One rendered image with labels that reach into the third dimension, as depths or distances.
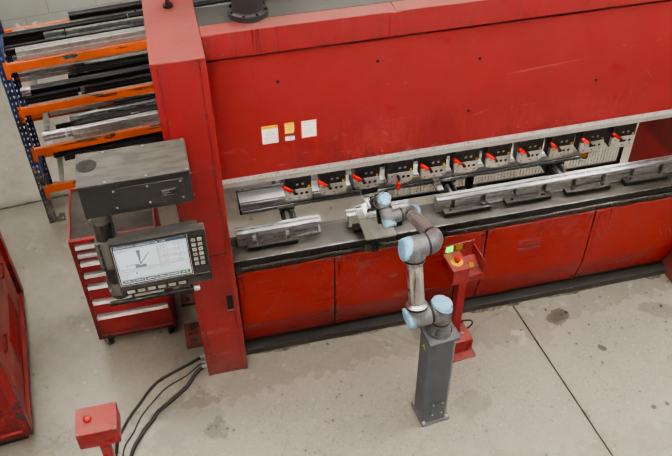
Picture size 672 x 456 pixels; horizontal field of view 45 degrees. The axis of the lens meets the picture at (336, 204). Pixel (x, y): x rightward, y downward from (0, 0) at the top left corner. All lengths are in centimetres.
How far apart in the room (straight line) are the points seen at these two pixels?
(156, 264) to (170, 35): 109
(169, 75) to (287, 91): 68
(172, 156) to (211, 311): 136
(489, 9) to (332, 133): 103
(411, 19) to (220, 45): 95
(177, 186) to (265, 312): 158
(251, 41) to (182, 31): 33
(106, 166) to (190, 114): 47
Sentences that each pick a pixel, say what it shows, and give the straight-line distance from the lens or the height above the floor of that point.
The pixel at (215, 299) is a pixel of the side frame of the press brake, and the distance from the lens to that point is 478.
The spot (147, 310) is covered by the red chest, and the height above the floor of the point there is 33.
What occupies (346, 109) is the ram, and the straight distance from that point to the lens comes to 432.
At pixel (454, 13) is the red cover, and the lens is 419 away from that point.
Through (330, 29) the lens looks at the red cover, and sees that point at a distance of 402.
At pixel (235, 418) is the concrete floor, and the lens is 512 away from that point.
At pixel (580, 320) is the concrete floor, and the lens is 575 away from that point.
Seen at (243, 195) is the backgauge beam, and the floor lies 99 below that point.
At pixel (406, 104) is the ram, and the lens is 441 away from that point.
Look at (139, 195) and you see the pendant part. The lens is 375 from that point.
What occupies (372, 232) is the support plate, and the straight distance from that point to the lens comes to 467.
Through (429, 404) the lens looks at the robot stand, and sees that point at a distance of 490.
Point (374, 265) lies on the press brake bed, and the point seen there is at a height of 63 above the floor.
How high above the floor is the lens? 424
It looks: 42 degrees down
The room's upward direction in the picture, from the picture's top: 1 degrees counter-clockwise
